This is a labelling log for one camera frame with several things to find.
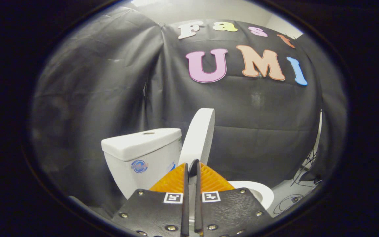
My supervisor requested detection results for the black light stand tripod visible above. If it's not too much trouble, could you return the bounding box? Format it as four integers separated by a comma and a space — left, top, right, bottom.
291, 111, 323, 186

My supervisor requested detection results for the coiled black cable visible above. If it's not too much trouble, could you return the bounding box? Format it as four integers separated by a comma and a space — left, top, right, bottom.
273, 194, 304, 215

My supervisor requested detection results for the black backdrop cloth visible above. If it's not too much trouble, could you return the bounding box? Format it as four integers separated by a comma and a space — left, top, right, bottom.
30, 7, 348, 211

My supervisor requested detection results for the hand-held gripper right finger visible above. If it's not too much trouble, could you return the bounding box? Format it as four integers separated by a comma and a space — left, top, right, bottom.
194, 160, 274, 237

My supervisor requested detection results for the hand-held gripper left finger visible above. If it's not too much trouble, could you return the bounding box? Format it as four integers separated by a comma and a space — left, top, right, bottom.
111, 162, 190, 237

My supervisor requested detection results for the white toilet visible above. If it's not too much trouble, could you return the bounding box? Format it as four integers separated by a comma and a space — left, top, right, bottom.
101, 128, 275, 227

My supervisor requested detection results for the white toilet tank lid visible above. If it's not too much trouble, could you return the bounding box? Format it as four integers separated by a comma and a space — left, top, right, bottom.
101, 128, 182, 162

